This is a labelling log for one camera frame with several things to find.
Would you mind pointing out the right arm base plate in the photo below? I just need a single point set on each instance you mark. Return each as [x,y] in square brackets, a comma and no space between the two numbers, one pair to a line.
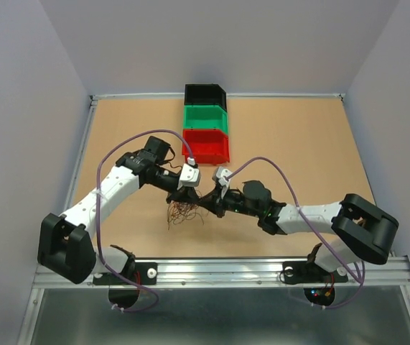
[302,272]

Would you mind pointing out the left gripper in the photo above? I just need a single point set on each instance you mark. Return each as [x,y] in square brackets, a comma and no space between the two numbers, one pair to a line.
[184,194]

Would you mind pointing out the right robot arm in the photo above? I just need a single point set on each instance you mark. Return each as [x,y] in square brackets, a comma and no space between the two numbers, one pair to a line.
[363,230]

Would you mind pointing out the red plastic bin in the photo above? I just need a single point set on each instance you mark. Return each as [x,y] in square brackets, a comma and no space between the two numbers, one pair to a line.
[209,146]

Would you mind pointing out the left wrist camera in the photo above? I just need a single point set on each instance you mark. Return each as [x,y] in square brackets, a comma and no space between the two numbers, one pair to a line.
[189,177]

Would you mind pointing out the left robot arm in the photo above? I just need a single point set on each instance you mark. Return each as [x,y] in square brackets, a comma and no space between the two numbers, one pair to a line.
[70,243]

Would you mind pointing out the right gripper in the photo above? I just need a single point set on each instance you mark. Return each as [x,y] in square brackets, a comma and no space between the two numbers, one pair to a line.
[213,201]

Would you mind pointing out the aluminium rail frame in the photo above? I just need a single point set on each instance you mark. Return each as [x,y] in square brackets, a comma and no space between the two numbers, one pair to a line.
[320,121]

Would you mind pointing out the black plastic bin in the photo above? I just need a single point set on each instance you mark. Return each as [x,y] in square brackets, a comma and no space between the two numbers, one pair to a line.
[205,94]

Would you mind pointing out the green plastic bin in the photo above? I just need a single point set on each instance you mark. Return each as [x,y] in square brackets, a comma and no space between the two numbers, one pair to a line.
[205,117]

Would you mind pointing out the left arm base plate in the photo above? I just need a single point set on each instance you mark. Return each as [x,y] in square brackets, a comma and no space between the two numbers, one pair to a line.
[143,273]

